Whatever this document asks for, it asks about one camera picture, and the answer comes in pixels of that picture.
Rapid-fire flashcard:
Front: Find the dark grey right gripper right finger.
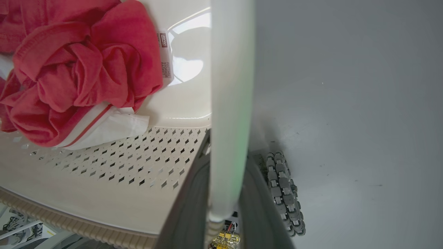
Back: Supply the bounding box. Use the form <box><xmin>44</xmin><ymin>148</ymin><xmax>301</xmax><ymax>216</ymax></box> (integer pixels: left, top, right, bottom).
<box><xmin>238</xmin><ymin>156</ymin><xmax>295</xmax><ymax>249</ymax></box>

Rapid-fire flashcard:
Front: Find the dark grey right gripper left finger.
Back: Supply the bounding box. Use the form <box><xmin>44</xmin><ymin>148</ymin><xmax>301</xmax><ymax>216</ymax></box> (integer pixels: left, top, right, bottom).
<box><xmin>155</xmin><ymin>130</ymin><xmax>210</xmax><ymax>249</ymax></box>

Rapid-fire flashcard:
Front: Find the cream plastic laundry basket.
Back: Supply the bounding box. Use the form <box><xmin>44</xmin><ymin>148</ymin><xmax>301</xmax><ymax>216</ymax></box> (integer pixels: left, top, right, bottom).
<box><xmin>0</xmin><ymin>0</ymin><xmax>256</xmax><ymax>249</ymax></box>

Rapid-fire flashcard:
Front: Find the white basket label sticker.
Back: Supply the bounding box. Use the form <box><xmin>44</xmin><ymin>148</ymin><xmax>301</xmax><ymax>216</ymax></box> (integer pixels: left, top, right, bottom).
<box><xmin>156</xmin><ymin>31</ymin><xmax>175</xmax><ymax>87</ymax></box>

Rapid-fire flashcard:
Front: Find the grey omni wheel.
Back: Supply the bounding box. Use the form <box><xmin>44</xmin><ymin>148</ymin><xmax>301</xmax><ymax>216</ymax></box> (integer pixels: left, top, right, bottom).
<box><xmin>264</xmin><ymin>151</ymin><xmax>307</xmax><ymax>238</ymax></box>

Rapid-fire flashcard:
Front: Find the white cloth with red stripe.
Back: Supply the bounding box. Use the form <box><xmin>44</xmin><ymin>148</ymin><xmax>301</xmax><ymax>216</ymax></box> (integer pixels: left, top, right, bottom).
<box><xmin>55</xmin><ymin>103</ymin><xmax>150</xmax><ymax>151</ymax></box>

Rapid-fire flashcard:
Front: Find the red crumpled garment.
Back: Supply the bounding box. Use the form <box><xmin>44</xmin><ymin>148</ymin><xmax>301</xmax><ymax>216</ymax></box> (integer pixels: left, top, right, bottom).
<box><xmin>0</xmin><ymin>0</ymin><xmax>164</xmax><ymax>148</ymax></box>

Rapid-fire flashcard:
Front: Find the yellow wire connector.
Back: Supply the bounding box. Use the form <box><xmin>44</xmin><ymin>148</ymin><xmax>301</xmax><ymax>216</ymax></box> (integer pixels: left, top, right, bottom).
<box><xmin>210</xmin><ymin>230</ymin><xmax>241</xmax><ymax>249</ymax></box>

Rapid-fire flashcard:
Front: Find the white frame with black cables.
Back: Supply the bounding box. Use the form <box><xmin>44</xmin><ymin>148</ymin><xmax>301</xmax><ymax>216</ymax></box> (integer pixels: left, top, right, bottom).
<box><xmin>0</xmin><ymin>203</ymin><xmax>75</xmax><ymax>249</ymax></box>

